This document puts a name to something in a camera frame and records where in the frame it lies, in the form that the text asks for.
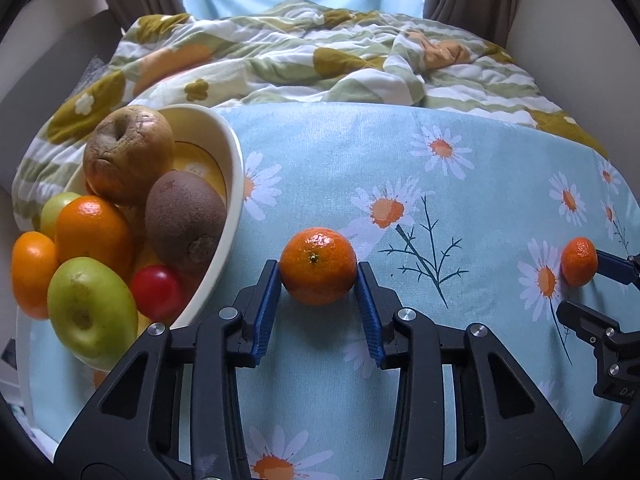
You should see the brown kiwi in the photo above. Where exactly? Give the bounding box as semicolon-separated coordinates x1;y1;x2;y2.
145;170;228;277

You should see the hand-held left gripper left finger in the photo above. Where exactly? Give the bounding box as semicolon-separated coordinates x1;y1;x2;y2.
54;259;283;480

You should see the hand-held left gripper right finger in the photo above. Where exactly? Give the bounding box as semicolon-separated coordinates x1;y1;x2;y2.
356;261;583;480

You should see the green apple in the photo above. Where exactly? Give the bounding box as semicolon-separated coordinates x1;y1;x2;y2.
47;256;139;358

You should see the small green fruit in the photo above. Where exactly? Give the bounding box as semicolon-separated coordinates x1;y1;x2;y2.
40;191;83;241

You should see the grey patterned bed sheet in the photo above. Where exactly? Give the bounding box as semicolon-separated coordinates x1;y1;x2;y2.
70;57;111;96

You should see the red cherry tomato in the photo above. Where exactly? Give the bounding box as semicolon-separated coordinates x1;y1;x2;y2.
131;265;183;322

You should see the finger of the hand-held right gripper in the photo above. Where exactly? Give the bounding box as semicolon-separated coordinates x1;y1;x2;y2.
556;300;640;402
595;250;640;288

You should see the striped floral blanket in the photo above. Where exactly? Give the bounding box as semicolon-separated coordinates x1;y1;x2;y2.
12;2;608;231

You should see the mandarin orange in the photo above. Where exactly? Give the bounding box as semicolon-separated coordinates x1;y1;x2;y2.
11;231;60;321
54;195;133;281
560;236;599;288
278;227;359;307

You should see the wrinkled brown apple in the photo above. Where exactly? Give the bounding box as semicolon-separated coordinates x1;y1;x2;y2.
83;106;176;206

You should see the light blue daisy tablecloth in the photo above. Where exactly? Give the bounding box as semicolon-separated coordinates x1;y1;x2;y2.
17;101;626;480

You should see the cream bowl with duck print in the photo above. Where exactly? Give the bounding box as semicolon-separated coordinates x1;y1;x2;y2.
47;104;245;371

